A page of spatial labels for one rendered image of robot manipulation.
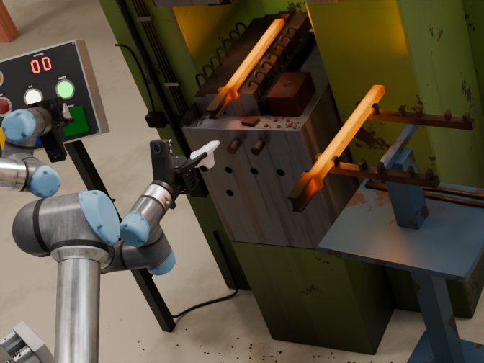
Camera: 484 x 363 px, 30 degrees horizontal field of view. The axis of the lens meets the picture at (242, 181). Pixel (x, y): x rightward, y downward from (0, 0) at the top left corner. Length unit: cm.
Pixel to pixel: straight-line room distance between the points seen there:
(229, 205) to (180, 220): 110
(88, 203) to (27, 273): 214
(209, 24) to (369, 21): 60
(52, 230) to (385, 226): 87
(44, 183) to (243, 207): 73
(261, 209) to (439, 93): 61
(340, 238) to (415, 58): 51
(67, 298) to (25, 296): 204
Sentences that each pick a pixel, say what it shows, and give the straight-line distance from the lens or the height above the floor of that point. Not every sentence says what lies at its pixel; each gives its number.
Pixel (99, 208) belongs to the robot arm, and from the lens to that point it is 183.
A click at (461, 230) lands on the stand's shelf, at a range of 225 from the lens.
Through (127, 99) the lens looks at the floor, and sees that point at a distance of 481.
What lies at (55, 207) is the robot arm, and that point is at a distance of 187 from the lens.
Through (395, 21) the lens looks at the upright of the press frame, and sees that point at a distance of 233.
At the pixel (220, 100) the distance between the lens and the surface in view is 244.
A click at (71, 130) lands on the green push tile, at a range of 265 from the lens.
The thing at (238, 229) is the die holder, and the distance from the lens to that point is 277.
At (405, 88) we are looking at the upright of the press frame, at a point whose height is 91.
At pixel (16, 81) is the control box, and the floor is 114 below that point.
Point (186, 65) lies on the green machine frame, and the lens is 271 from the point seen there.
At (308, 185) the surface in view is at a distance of 206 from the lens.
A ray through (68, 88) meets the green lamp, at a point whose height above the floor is 109.
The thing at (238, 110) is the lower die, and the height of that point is 93.
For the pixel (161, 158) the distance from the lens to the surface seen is 223.
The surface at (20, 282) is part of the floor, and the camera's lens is 393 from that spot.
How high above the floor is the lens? 223
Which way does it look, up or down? 35 degrees down
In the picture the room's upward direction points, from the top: 22 degrees counter-clockwise
